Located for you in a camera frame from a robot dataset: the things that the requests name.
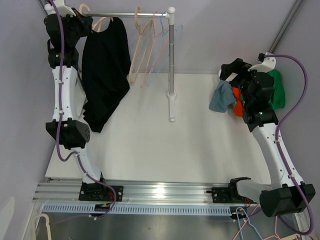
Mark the beige wooden hanger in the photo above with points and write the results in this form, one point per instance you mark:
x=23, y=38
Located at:
x=145, y=31
x=95, y=25

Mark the metal clothes rack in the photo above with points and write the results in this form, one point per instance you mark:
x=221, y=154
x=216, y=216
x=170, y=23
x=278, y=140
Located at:
x=170, y=16

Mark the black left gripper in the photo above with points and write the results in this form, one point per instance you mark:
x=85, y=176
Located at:
x=84, y=22

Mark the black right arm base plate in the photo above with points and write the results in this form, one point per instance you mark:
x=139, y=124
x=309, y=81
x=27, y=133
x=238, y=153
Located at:
x=226, y=195

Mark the blue wire hanger on floor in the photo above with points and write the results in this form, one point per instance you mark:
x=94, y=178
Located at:
x=247, y=221

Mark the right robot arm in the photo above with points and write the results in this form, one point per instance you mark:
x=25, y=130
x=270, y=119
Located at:
x=288, y=193

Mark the light blue wire hanger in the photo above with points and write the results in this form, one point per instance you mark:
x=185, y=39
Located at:
x=162, y=60

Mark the green t shirt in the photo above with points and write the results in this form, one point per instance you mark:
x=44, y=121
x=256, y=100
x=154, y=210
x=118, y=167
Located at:
x=277, y=98

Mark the pink wire hanger on floor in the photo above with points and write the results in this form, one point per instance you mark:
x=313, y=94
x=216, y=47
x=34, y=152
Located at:
x=252, y=190

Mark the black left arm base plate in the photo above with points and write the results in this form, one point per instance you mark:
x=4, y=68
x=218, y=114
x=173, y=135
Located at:
x=94, y=192

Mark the beige hanger bottom right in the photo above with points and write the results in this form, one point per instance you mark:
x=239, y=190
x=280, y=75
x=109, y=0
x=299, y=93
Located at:
x=297, y=236

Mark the black t shirt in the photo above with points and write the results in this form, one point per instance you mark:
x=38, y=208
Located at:
x=105, y=65

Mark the pink wire hanger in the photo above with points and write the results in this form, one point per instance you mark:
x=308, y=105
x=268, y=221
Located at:
x=252, y=190
x=159, y=40

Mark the white perforated plastic basket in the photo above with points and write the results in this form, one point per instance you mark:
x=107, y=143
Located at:
x=221, y=75

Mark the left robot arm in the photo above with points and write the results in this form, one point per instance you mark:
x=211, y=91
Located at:
x=70, y=134

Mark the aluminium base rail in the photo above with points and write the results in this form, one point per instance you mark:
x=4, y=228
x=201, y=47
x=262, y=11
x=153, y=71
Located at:
x=135, y=192

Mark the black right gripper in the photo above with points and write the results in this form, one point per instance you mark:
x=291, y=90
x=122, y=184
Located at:
x=237, y=67

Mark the orange t shirt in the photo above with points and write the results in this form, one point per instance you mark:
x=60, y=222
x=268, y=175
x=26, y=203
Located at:
x=238, y=106

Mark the white slotted cable duct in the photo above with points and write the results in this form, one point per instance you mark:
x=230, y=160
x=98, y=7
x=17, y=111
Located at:
x=138, y=209

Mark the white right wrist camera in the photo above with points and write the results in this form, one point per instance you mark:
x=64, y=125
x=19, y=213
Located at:
x=267, y=63

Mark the grey-blue t shirt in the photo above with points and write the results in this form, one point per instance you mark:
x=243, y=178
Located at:
x=222, y=97

